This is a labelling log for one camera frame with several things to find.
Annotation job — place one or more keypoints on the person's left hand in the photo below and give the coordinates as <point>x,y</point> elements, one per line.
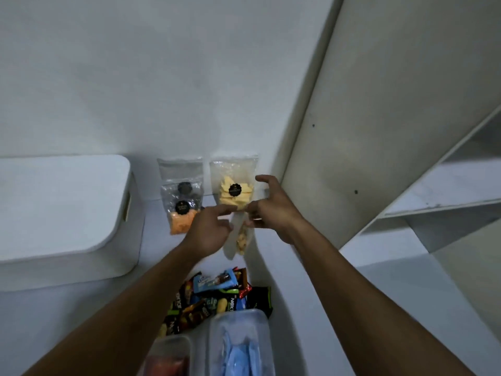
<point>207,234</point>

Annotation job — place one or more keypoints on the person's right hand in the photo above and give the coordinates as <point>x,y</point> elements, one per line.
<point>278,215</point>

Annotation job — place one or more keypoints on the clear bag of orange sticks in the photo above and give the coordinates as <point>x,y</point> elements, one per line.
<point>180,225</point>

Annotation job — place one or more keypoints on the clear bag of beige curls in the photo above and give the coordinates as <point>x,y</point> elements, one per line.
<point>242,242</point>

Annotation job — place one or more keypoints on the clear bag of yellow sticks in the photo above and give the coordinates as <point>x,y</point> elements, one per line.
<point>231,195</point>

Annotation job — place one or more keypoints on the pile of small snack bars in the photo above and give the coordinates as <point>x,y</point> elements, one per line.
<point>219,297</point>

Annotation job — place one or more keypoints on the clear bag of black snacks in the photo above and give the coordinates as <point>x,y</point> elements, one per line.
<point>180,172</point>

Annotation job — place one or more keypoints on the stack of light blue packets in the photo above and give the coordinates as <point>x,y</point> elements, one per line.
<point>238,356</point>

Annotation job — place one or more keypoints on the small red snack packet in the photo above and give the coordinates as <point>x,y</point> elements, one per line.
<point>166,366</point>

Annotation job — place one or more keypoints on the white plastic storage bin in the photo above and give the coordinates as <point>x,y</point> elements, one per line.
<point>58,207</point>

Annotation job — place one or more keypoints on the person's left forearm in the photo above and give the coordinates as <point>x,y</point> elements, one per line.
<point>129,325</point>

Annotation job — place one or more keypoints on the person's right forearm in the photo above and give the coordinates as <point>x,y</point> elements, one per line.
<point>364,309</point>

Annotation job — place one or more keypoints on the clear plastic container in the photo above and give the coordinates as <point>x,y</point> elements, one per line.
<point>168,346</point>
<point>242,321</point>

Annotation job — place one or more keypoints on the white wooden shelf unit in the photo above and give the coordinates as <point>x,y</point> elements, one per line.
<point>372,133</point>

